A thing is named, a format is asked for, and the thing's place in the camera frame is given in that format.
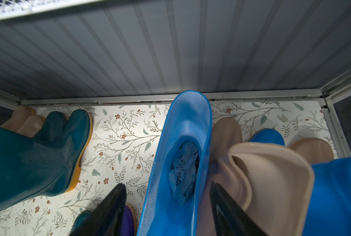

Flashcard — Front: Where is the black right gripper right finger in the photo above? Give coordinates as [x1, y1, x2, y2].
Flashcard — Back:
[209, 182, 266, 236]

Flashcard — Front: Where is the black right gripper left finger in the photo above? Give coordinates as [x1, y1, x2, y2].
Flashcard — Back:
[70, 183, 127, 236]

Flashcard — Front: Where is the beige rain boot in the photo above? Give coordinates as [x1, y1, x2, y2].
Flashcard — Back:
[196, 118, 315, 236]
[17, 115, 46, 138]
[291, 138, 334, 165]
[0, 105, 35, 132]

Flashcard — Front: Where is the blue rain boot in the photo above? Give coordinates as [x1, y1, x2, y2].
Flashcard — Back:
[250, 129, 351, 236]
[138, 91, 212, 236]

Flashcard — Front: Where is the dark teal boot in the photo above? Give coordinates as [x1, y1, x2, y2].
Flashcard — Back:
[33, 111, 67, 142]
[0, 110, 93, 211]

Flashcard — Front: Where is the purple front boot right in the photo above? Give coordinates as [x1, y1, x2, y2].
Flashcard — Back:
[120, 205, 136, 236]

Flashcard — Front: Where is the teal front boot right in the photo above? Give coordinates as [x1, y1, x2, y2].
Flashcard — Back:
[71, 210, 92, 233]

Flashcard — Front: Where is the floral floor mat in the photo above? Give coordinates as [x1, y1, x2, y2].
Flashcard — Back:
[0, 101, 332, 236]

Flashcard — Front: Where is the white wire mesh basket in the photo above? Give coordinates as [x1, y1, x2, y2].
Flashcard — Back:
[0, 0, 100, 21]

